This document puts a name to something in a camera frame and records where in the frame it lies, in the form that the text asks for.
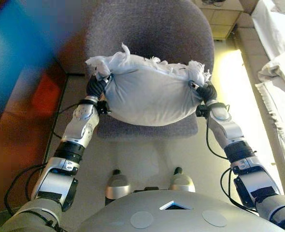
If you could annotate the silver robot left leg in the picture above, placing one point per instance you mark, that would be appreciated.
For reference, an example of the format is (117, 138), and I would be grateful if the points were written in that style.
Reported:
(118, 186)

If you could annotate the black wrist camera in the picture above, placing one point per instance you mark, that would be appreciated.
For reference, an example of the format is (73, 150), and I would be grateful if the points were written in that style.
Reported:
(104, 107)
(201, 110)

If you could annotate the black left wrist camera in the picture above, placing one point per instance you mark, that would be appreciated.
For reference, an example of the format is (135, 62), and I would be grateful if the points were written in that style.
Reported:
(104, 107)

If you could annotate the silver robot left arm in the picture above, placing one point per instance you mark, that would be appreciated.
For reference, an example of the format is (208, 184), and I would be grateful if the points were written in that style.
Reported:
(81, 128)

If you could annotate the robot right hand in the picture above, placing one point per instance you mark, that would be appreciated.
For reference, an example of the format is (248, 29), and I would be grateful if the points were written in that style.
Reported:
(209, 93)

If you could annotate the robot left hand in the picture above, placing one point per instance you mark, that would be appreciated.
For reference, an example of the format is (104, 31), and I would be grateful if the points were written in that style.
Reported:
(95, 88)

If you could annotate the grey robot torso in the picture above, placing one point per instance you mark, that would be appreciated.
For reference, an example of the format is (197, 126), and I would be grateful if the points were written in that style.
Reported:
(181, 217)

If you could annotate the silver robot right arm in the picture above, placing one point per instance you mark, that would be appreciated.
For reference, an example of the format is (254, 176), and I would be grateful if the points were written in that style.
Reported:
(232, 130)

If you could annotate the beige tiled cabinet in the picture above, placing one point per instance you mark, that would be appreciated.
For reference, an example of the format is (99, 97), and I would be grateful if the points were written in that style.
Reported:
(219, 17)

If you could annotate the silver robot leg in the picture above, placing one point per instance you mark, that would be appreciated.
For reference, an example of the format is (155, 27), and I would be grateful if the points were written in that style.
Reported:
(118, 186)
(182, 181)

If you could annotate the white fringed cushion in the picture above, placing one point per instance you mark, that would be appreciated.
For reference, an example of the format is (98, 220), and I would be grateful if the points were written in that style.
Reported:
(149, 96)

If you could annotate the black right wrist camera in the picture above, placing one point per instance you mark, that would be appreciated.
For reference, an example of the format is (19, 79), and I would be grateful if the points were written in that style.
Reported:
(201, 110)

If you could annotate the white bed duvet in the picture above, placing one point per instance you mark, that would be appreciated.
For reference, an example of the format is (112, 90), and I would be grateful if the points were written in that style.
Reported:
(275, 36)

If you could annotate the silver robot right leg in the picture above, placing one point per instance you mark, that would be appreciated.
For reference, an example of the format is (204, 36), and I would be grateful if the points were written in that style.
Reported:
(182, 181)

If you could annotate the grey fabric armchair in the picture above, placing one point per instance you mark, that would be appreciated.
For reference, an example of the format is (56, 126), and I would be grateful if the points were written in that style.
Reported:
(152, 26)

